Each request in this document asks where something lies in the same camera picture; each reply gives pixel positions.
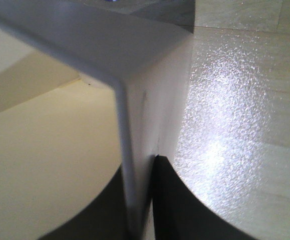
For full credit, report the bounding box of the white plastic trash bin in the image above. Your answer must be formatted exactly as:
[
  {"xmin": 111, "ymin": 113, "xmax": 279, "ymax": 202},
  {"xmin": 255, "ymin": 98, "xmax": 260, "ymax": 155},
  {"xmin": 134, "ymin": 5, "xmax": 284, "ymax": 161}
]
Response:
[{"xmin": 0, "ymin": 0, "xmax": 195, "ymax": 240}]

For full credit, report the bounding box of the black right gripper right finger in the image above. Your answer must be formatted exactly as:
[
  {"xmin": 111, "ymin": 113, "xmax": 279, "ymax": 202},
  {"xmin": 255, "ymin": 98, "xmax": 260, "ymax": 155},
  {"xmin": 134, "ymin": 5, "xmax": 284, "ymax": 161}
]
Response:
[{"xmin": 152, "ymin": 155, "xmax": 252, "ymax": 240}]

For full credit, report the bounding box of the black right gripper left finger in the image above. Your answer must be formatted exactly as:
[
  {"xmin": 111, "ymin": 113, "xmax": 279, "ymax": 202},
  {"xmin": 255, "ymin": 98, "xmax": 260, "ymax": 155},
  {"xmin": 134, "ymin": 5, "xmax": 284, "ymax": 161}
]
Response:
[{"xmin": 41, "ymin": 167, "xmax": 130, "ymax": 240}]

